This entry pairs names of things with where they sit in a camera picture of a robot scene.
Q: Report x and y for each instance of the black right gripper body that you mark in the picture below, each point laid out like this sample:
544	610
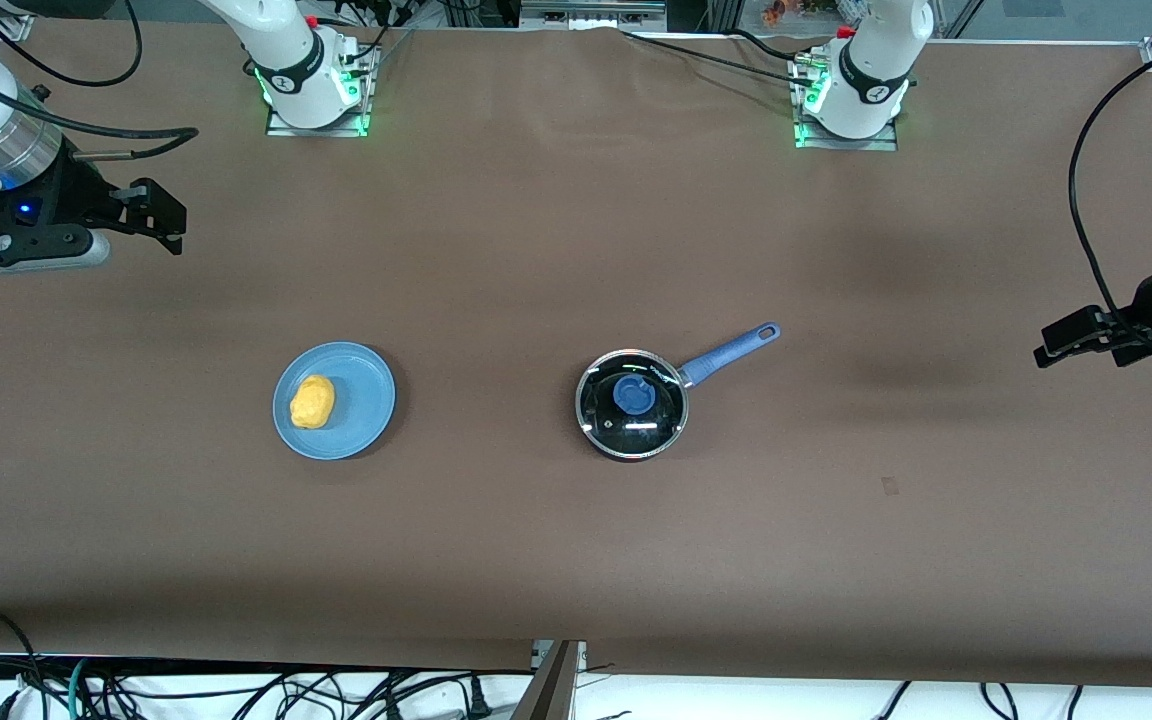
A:
74	195

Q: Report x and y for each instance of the yellow potato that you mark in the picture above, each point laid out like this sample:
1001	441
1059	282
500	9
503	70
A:
312	402

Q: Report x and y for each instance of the glass lid blue knob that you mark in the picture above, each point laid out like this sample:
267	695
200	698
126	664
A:
631	395

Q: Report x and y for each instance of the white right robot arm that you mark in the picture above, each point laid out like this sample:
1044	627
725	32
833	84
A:
296	60

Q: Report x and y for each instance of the blue round plate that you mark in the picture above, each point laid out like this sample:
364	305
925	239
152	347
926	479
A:
361	400

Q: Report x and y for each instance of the brown table cover sheet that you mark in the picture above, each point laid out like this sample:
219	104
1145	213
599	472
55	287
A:
536	250

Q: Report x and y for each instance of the orange background object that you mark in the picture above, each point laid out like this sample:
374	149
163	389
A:
778	10

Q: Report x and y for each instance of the black power plug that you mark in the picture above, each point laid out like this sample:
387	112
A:
477	700

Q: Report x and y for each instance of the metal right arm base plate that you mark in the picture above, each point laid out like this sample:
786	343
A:
286	128

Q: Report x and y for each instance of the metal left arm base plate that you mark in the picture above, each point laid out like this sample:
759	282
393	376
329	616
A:
841	143

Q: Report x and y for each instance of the metal frame post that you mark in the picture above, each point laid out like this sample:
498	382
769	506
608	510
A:
556	685

